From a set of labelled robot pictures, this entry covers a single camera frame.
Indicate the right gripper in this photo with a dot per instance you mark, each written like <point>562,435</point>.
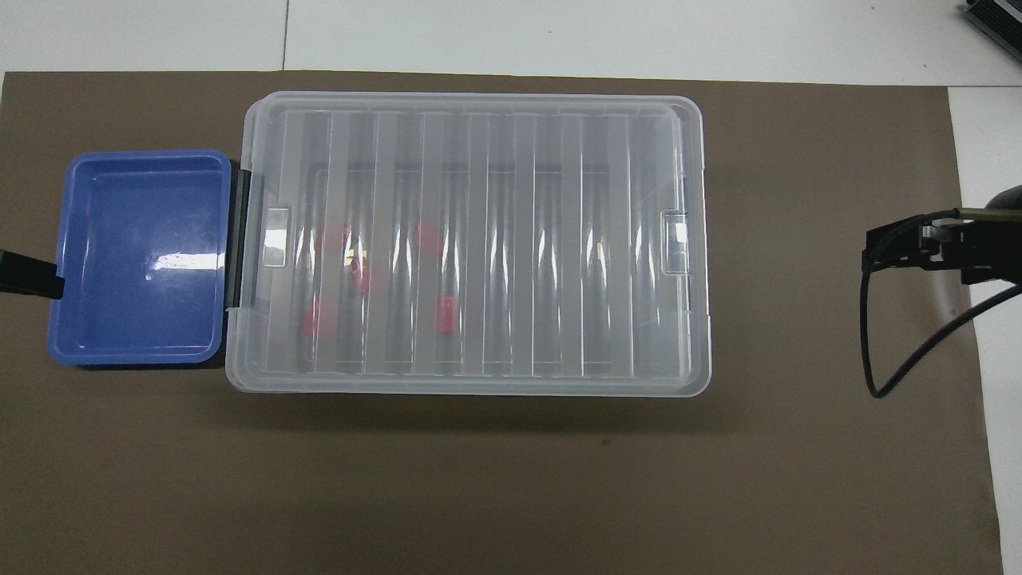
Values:
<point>990,251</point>

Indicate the clear plastic lidded storage box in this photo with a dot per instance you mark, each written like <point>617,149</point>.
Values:
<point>495,128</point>

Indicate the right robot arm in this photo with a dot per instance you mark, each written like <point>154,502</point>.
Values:
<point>1008,197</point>

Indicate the blue plastic tray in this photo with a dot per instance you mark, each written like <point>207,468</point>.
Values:
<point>136,239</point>

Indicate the black stand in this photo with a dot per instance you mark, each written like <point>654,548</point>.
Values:
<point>998,20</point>

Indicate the red block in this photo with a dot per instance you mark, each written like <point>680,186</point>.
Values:
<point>359,275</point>

